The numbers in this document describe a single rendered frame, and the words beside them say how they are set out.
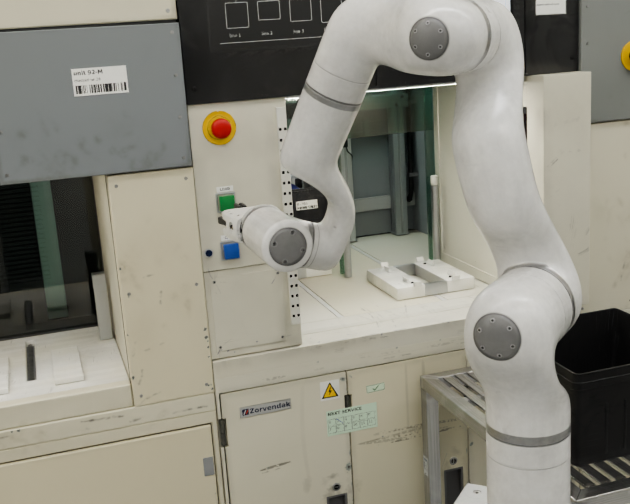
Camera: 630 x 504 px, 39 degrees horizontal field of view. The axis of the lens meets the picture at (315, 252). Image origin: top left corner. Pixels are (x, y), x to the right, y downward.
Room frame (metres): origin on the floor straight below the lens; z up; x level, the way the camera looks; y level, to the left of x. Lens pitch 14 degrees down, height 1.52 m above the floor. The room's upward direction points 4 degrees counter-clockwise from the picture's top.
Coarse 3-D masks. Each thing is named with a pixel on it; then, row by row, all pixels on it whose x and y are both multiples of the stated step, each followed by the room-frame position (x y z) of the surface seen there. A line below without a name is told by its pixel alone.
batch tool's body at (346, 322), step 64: (192, 0) 1.75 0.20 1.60; (576, 0) 2.00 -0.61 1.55; (192, 64) 1.75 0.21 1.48; (256, 64) 1.79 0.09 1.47; (576, 64) 2.00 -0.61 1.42; (192, 128) 1.75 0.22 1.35; (256, 128) 1.79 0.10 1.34; (384, 128) 2.40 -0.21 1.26; (448, 128) 2.37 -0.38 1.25; (576, 128) 1.95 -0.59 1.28; (256, 192) 1.79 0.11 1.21; (448, 192) 2.38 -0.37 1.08; (576, 192) 1.95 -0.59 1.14; (256, 256) 1.78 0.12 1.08; (384, 256) 2.53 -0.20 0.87; (448, 256) 2.38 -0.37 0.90; (576, 256) 1.95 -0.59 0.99; (256, 320) 1.78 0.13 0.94; (320, 320) 1.97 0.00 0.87; (384, 320) 1.94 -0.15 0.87; (448, 320) 1.91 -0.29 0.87; (256, 384) 1.77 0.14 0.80; (320, 384) 1.81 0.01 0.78; (256, 448) 1.77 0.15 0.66; (320, 448) 1.81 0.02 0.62; (384, 448) 1.86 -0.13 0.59; (448, 448) 1.90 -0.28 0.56
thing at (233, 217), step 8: (240, 208) 1.57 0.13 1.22; (248, 208) 1.55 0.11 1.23; (224, 216) 1.55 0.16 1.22; (232, 216) 1.51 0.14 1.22; (240, 216) 1.50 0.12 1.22; (232, 224) 1.50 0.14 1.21; (240, 224) 1.49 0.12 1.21; (224, 232) 1.55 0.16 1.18; (232, 232) 1.50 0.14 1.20; (240, 232) 1.49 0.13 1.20
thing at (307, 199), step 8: (296, 184) 2.55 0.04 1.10; (304, 184) 2.56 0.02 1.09; (296, 192) 2.34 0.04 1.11; (304, 192) 2.35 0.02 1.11; (312, 192) 2.36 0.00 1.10; (320, 192) 2.36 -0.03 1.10; (296, 200) 2.34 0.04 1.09; (304, 200) 2.35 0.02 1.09; (312, 200) 2.36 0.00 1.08; (320, 200) 2.36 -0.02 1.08; (296, 208) 2.34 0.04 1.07; (304, 208) 2.35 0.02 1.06; (312, 208) 2.36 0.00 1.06; (320, 208) 2.36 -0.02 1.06; (296, 216) 2.34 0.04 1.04; (304, 216) 2.35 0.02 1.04; (312, 216) 2.36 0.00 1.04; (320, 216) 2.36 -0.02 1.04
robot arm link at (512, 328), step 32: (512, 288) 1.11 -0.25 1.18; (544, 288) 1.13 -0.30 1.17; (480, 320) 1.10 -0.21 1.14; (512, 320) 1.07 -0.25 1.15; (544, 320) 1.08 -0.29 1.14; (480, 352) 1.10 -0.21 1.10; (512, 352) 1.07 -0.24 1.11; (544, 352) 1.07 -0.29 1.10; (512, 384) 1.11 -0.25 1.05; (544, 384) 1.10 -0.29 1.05; (512, 416) 1.13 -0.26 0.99; (544, 416) 1.12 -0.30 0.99
